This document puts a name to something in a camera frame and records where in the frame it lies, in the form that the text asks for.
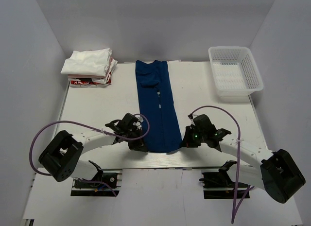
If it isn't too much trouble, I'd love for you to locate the blue polo t-shirt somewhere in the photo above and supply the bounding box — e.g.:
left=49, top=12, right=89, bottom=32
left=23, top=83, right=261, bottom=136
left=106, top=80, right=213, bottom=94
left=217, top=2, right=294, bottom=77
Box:
left=135, top=60, right=182, bottom=153

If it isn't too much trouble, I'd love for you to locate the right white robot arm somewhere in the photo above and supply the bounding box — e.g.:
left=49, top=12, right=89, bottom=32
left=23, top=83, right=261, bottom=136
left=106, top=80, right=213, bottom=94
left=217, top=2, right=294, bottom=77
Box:
left=180, top=114, right=306, bottom=204

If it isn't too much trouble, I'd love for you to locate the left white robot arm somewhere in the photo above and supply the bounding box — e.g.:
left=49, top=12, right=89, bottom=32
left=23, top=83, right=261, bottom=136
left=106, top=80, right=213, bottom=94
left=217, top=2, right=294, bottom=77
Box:
left=38, top=113, right=150, bottom=187

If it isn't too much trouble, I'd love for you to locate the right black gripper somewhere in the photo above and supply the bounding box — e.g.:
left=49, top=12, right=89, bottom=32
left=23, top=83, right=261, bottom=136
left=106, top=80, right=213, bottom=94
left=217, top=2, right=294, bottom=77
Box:
left=180, top=125, right=207, bottom=147

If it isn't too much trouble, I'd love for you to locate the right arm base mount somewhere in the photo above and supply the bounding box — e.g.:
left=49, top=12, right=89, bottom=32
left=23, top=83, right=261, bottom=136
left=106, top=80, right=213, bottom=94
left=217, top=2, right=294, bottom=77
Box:
left=199, top=160, right=237, bottom=200

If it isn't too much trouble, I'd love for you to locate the red white folded t-shirt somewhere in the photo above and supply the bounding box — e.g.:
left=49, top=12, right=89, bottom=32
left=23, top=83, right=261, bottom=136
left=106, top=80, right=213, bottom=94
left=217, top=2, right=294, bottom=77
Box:
left=68, top=57, right=118, bottom=87

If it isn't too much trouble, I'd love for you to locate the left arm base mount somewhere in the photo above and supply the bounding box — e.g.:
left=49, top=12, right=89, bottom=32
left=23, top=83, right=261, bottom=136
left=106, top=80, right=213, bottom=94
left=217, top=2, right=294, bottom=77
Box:
left=70, top=170, right=122, bottom=197

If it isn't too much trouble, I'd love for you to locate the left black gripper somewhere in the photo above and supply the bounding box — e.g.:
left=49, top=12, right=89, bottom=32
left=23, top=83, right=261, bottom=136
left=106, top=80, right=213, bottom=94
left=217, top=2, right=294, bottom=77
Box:
left=124, top=127, right=148, bottom=152

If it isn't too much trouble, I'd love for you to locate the white plastic mesh basket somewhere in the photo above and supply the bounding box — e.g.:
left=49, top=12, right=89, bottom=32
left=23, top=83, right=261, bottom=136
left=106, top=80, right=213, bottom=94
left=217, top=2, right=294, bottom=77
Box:
left=208, top=46, right=264, bottom=97

